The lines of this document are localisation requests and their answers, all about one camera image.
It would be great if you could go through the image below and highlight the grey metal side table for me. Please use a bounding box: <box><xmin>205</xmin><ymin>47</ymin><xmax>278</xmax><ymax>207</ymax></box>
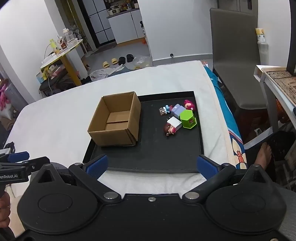
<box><xmin>253</xmin><ymin>65</ymin><xmax>296</xmax><ymax>132</ymax></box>

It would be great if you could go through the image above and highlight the white charger plug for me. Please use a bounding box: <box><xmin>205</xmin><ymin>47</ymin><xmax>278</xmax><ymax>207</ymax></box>
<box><xmin>167</xmin><ymin>116</ymin><xmax>183</xmax><ymax>130</ymax></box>

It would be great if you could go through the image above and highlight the person's left hand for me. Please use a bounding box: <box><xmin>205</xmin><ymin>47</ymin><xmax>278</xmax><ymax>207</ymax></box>
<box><xmin>0</xmin><ymin>192</ymin><xmax>11</xmax><ymax>223</ymax></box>

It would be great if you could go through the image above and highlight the pink plush toy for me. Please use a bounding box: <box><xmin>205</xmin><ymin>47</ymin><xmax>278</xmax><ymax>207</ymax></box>
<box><xmin>0</xmin><ymin>79</ymin><xmax>11</xmax><ymax>110</ymax></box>

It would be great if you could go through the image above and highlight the person's right trouser leg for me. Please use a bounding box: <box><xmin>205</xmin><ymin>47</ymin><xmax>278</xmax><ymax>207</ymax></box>
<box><xmin>273</xmin><ymin>181</ymin><xmax>296</xmax><ymax>241</ymax></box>

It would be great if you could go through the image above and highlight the white bottle with yellow cap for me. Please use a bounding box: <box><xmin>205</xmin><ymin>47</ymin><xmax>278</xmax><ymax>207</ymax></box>
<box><xmin>255</xmin><ymin>28</ymin><xmax>266</xmax><ymax>43</ymax></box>

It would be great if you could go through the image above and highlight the brown wicker basket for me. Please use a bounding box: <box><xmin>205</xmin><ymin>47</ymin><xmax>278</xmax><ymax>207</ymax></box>
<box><xmin>275</xmin><ymin>98</ymin><xmax>290</xmax><ymax>124</ymax></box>

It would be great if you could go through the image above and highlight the printed board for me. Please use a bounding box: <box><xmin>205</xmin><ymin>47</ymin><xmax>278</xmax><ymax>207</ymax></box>
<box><xmin>266</xmin><ymin>70</ymin><xmax>296</xmax><ymax>105</ymax></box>

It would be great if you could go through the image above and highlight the large clear water bottle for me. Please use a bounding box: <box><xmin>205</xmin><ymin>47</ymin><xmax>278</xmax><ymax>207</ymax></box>
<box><xmin>62</xmin><ymin>28</ymin><xmax>75</xmax><ymax>45</ymax></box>

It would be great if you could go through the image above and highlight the brown cardboard box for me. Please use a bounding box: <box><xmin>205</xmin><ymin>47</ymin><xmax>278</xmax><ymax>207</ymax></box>
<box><xmin>87</xmin><ymin>91</ymin><xmax>141</xmax><ymax>147</ymax></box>

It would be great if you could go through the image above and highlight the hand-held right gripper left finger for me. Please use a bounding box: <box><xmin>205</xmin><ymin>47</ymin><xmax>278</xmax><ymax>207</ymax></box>
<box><xmin>35</xmin><ymin>155</ymin><xmax>122</xmax><ymax>203</ymax></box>

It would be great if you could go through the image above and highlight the grey chair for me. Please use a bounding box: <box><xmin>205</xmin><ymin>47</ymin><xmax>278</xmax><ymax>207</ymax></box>
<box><xmin>209</xmin><ymin>8</ymin><xmax>270</xmax><ymax>139</ymax></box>

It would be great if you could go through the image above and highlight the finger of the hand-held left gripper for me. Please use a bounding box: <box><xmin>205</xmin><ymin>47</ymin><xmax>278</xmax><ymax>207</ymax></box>
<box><xmin>14</xmin><ymin>157</ymin><xmax>51</xmax><ymax>174</ymax></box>
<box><xmin>0</xmin><ymin>151</ymin><xmax>30</xmax><ymax>164</ymax></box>

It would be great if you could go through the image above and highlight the black monitor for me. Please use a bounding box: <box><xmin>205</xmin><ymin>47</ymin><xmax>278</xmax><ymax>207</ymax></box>
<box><xmin>286</xmin><ymin>0</ymin><xmax>296</xmax><ymax>76</ymax></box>

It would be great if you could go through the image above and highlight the lavender cube toy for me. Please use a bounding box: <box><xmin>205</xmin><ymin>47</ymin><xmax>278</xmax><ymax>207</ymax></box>
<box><xmin>171</xmin><ymin>104</ymin><xmax>186</xmax><ymax>118</ymax></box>

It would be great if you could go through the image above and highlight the black tray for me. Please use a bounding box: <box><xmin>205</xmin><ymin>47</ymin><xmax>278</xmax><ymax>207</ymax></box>
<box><xmin>83</xmin><ymin>91</ymin><xmax>205</xmax><ymax>174</ymax></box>

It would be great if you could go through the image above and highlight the brown-haired doll figurine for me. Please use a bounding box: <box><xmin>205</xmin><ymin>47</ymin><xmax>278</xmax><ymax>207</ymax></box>
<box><xmin>163</xmin><ymin>123</ymin><xmax>177</xmax><ymax>137</ymax></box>

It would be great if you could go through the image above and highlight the grey door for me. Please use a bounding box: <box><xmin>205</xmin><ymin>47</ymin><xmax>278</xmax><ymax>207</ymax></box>
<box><xmin>218</xmin><ymin>0</ymin><xmax>260</xmax><ymax>14</ymax></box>

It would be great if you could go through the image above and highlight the black-framed glass door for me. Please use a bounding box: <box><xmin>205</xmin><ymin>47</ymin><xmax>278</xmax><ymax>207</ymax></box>
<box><xmin>76</xmin><ymin>0</ymin><xmax>116</xmax><ymax>48</ymax></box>

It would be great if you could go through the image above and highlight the white cabinet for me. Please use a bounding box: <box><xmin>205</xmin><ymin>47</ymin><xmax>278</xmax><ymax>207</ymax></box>
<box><xmin>107</xmin><ymin>9</ymin><xmax>145</xmax><ymax>44</ymax></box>

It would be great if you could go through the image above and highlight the clear plastic bag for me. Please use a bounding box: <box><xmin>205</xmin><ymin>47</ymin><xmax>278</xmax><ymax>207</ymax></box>
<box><xmin>133</xmin><ymin>55</ymin><xmax>151</xmax><ymax>69</ymax></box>

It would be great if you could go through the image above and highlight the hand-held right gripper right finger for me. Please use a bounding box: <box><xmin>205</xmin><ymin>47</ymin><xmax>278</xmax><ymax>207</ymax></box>
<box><xmin>183</xmin><ymin>155</ymin><xmax>270</xmax><ymax>204</ymax></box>

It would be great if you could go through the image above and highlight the green hexagonal box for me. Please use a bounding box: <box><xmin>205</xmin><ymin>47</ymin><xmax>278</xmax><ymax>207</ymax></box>
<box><xmin>180</xmin><ymin>110</ymin><xmax>197</xmax><ymax>131</ymax></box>

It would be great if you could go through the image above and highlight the person's foot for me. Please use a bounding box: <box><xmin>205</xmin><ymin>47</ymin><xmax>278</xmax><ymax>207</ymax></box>
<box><xmin>254</xmin><ymin>142</ymin><xmax>273</xmax><ymax>172</ymax></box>

